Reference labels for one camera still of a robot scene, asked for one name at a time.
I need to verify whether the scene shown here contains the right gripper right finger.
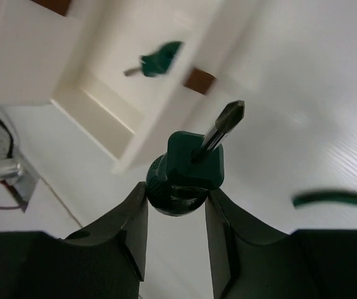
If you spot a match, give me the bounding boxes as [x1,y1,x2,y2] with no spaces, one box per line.
[205,190,357,298]

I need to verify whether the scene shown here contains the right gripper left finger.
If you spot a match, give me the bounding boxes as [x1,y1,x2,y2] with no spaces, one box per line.
[0,182,148,298]

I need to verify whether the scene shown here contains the green handled pliers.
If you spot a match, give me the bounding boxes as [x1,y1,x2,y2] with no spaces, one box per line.
[292,190,357,208]

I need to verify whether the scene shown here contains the green orange stubby screwdriver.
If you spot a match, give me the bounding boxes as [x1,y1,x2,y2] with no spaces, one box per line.
[146,100,245,217]

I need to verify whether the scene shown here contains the green handled screwdriver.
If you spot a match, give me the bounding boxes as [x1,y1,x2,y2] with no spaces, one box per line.
[123,40,184,78]

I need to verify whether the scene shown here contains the white drawer cabinet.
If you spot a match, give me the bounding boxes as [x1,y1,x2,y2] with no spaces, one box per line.
[0,1,91,105]

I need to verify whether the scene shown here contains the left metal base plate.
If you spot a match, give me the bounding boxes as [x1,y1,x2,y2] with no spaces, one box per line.
[0,147,40,212]

